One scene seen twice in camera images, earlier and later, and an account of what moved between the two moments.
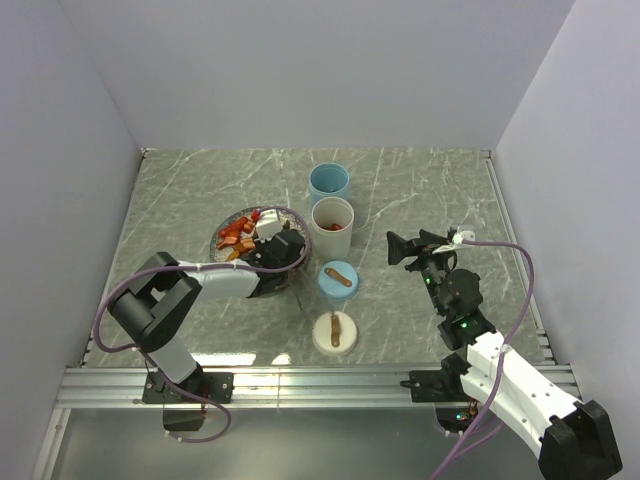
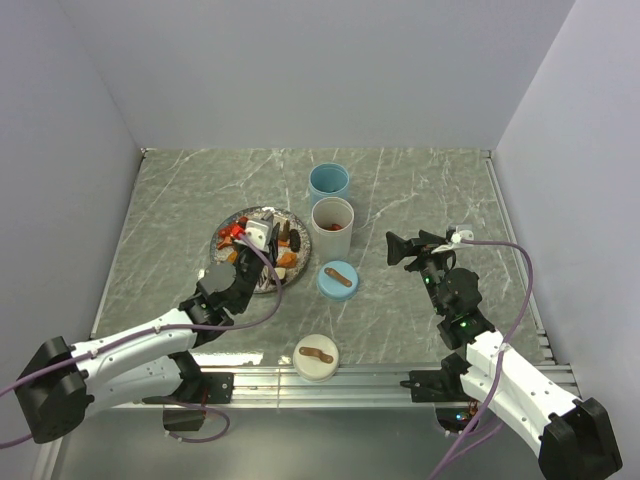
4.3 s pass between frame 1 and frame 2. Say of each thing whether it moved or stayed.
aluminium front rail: stayed
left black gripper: moved
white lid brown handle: moved
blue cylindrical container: stayed
